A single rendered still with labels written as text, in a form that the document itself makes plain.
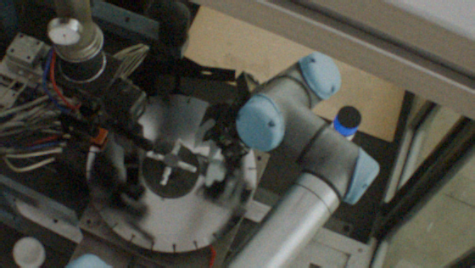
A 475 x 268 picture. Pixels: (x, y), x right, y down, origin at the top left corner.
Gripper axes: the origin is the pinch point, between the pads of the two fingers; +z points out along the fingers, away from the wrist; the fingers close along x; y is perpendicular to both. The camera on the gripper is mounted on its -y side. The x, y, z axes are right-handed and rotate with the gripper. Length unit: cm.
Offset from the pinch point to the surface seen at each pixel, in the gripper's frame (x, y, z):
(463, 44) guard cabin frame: -31, 62, -91
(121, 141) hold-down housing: -14.6, 13.5, -2.7
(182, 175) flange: 1.1, 7.0, 3.9
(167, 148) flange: -3.4, 2.8, 5.6
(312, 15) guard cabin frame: -34, 61, -87
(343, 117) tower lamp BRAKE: 11.2, -1.1, -27.0
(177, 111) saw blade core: -4.9, -5.9, 5.5
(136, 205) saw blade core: -2.9, 15.2, 9.5
